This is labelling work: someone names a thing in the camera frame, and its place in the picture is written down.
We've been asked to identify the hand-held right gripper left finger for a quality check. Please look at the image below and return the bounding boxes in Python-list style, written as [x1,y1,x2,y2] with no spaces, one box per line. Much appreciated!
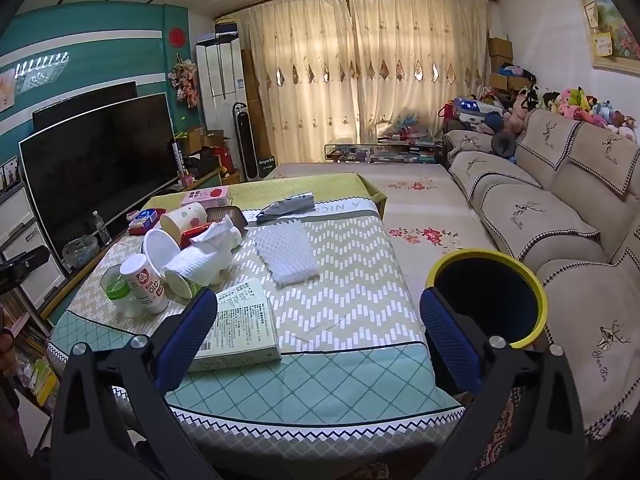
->
[50,287,221,480]

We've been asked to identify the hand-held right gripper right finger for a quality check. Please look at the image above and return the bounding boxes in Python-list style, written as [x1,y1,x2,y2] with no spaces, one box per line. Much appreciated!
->
[419,287,586,480]

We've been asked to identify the white and green cardboard box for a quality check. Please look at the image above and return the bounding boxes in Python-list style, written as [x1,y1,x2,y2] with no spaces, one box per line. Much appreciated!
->
[187,278,282,374]

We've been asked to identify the yellow-rimmed black trash bin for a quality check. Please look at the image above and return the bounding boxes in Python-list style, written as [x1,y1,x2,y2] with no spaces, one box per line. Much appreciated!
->
[425,249,549,351]

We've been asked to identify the white red-label cup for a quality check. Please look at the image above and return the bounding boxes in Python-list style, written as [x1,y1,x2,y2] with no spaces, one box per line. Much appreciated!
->
[119,253,169,315]

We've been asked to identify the clear bottle with green cap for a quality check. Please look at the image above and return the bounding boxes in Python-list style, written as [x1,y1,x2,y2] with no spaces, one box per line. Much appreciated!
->
[100,263,137,319]

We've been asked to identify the red snack wrapper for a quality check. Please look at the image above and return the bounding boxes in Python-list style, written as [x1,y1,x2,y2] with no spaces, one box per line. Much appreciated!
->
[179,226,213,250]

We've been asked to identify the paper noodle cup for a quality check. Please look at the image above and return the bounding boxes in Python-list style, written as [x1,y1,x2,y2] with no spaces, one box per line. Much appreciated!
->
[159,201,209,239]

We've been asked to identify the brown plastic tray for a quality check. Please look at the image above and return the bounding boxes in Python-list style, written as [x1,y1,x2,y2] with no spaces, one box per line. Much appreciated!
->
[205,205,249,236]

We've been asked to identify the white foam net sleeve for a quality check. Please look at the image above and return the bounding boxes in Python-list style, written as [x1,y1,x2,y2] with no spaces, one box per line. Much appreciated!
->
[254,221,321,289]

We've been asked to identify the pink carton box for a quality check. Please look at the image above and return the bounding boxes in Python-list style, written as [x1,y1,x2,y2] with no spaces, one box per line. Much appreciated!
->
[180,185,231,209]

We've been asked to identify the grey foil packet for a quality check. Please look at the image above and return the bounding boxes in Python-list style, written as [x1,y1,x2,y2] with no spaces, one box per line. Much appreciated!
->
[256,191,316,224]

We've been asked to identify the glass ashtray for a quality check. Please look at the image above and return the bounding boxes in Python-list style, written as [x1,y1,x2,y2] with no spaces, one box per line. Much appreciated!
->
[61,235,99,267]

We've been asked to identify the shelf of books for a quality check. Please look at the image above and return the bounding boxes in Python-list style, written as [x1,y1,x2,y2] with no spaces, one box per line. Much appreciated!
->
[0,290,61,406]

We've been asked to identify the clear water bottle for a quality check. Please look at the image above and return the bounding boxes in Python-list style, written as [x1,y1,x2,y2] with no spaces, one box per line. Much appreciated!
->
[91,210,112,247]

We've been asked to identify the large curved black television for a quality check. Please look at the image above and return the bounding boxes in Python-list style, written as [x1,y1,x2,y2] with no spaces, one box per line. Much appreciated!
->
[18,92,180,273]

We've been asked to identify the green patterned tablecloth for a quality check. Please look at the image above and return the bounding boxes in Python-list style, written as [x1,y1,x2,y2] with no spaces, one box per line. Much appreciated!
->
[46,172,466,441]

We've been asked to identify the red and blue packet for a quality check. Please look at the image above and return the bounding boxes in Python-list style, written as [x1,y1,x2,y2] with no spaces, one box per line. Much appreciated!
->
[126,209,162,237]

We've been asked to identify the white floral sheet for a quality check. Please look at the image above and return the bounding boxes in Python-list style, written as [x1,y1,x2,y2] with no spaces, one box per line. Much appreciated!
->
[262,162,521,281]

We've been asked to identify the beige sofa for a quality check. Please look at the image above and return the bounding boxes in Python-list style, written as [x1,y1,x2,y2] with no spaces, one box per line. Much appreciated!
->
[442,108,640,441]

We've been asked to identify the flat black television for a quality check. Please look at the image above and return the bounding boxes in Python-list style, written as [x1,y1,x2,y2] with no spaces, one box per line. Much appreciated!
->
[32,81,138,133]

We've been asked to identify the open cardboard box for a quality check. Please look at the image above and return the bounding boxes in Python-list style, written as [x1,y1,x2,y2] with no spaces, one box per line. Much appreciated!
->
[180,127,231,161]

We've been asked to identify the black tower fan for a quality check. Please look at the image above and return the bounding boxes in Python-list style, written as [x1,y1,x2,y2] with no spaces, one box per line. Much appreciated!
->
[231,102,261,182]

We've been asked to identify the glass coffee table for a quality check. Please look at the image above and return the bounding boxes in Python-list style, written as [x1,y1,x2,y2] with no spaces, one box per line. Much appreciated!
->
[324,135,443,165]

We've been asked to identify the dark grey neck pillow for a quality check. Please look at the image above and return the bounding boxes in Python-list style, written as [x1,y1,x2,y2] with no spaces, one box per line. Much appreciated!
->
[491,131,518,160]

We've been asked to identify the white standing air conditioner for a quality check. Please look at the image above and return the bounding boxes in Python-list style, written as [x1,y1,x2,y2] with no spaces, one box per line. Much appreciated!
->
[195,37,246,133]

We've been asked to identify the pile of plush toys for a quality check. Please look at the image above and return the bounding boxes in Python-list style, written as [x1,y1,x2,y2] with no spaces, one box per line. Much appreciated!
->
[502,85,638,143]

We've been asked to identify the cream curtains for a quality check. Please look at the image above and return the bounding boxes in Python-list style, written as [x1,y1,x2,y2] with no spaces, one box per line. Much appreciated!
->
[235,0,490,163]

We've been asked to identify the stack of cardboard boxes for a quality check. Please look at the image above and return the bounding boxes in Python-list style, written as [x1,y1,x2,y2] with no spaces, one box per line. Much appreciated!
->
[487,37,515,91]

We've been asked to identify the framed flower painting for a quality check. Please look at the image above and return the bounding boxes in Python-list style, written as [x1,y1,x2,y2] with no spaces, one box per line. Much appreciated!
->
[572,0,640,68]

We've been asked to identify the crystal wall lamp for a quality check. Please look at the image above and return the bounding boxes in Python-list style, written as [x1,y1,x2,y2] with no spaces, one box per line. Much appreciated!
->
[14,51,69,81]

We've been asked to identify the artificial flower wall decoration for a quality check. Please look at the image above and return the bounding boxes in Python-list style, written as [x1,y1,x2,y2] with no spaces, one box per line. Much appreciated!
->
[169,58,201,109]

